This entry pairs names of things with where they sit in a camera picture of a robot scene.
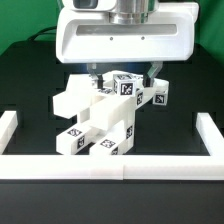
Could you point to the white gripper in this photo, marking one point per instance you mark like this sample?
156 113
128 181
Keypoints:
105 31

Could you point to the white chair back frame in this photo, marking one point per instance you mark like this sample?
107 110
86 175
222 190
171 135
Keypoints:
81 93

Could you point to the white U-shaped fence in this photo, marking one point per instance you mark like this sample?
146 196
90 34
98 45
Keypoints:
124 167

